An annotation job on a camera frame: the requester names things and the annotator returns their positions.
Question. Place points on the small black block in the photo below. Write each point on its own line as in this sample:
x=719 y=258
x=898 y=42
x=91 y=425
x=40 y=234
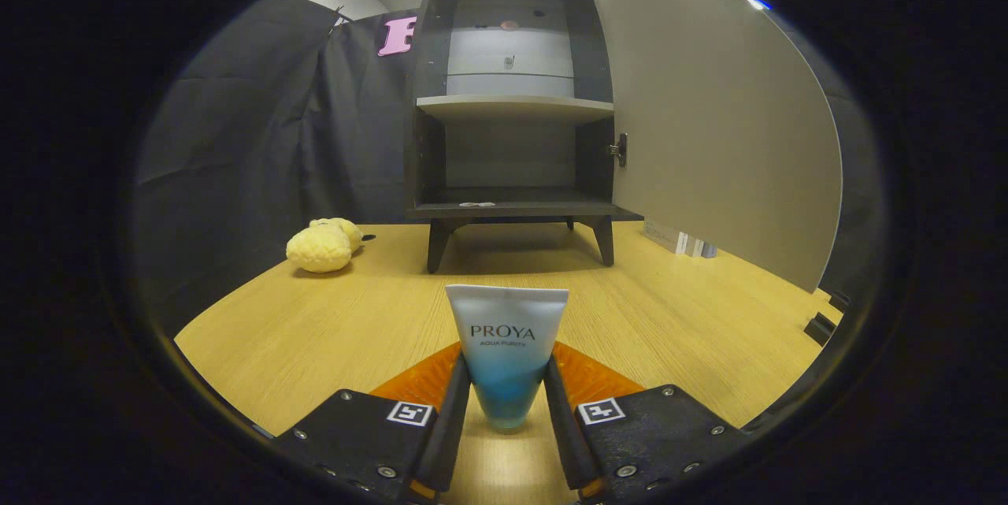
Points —
x=819 y=328
x=839 y=301

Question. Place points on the white blue cosmetic tube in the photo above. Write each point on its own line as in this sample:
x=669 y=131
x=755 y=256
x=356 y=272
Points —
x=508 y=332

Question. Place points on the dark grey cabinet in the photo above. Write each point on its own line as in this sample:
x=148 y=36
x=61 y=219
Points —
x=512 y=107

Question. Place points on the beige cabinet door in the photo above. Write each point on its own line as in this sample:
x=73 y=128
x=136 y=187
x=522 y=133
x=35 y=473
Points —
x=709 y=135

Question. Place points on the yellow plush toy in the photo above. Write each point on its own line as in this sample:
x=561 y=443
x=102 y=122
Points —
x=349 y=229
x=317 y=250

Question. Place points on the grey book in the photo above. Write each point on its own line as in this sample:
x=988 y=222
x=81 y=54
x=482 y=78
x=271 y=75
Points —
x=686 y=243

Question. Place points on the black backdrop cloth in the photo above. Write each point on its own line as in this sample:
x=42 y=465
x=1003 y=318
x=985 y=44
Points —
x=236 y=135

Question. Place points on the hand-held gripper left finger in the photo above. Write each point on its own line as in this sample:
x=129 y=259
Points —
x=445 y=426

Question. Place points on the black door hinge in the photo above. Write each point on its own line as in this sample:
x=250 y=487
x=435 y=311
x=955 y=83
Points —
x=619 y=149

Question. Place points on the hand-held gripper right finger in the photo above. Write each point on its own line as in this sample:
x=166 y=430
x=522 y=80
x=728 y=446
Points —
x=568 y=426

